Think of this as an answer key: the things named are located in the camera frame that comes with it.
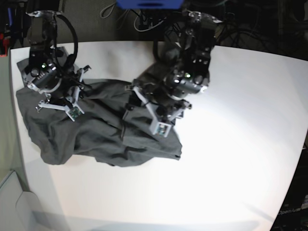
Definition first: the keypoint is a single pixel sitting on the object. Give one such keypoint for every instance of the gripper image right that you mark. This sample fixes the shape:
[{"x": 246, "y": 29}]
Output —
[{"x": 163, "y": 97}]

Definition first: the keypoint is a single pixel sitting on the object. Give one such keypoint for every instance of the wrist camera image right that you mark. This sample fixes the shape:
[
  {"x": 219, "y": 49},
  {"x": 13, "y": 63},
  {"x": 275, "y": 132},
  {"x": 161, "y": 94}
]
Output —
[{"x": 160, "y": 128}]

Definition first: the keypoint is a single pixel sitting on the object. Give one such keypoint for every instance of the blue box at top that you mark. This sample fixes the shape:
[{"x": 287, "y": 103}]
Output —
[{"x": 149, "y": 4}]

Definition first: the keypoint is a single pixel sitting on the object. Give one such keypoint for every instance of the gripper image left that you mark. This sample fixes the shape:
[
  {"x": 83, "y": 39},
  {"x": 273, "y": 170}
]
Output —
[{"x": 61, "y": 93}]

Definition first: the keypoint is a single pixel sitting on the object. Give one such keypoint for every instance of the red clamp at table corner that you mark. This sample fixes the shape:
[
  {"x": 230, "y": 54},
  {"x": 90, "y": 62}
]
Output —
[{"x": 4, "y": 45}]

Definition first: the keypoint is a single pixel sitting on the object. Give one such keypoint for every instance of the dark grey t-shirt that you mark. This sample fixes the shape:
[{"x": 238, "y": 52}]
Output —
[{"x": 114, "y": 128}]

